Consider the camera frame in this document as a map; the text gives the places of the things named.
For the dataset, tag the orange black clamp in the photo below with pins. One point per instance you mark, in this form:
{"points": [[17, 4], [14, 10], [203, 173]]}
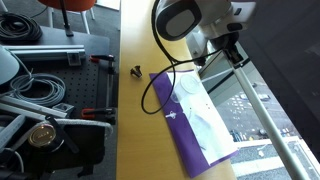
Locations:
{"points": [[109, 58], [91, 113]]}

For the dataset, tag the black tripod pole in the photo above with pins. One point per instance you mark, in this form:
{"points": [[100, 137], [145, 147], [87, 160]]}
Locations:
{"points": [[67, 27]]}

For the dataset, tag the orange black clamp far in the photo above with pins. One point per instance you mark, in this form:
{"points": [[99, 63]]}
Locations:
{"points": [[109, 58]]}

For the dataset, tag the orange black clamp near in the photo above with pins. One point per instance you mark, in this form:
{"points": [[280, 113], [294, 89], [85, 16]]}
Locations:
{"points": [[91, 113]]}

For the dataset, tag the silver window railing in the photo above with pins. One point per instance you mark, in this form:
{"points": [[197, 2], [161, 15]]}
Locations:
{"points": [[294, 169]]}

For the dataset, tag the black staple remover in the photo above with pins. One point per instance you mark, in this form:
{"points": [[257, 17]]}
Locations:
{"points": [[136, 71]]}

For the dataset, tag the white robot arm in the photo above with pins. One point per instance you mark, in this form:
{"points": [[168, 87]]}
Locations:
{"points": [[216, 21]]}

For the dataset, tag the black perforated breadboard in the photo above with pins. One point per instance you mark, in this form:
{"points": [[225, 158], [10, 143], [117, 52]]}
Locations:
{"points": [[55, 83]]}

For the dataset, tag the aluminium extrusion rail pair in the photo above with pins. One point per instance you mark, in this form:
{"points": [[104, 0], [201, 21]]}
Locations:
{"points": [[73, 54]]}

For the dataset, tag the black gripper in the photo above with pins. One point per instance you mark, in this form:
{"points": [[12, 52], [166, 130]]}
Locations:
{"points": [[227, 43]]}

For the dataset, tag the round brass metal disc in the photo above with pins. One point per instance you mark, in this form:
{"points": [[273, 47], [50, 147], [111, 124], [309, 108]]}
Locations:
{"points": [[42, 136]]}

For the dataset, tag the orange chair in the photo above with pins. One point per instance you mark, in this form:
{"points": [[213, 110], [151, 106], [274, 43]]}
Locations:
{"points": [[77, 6]]}

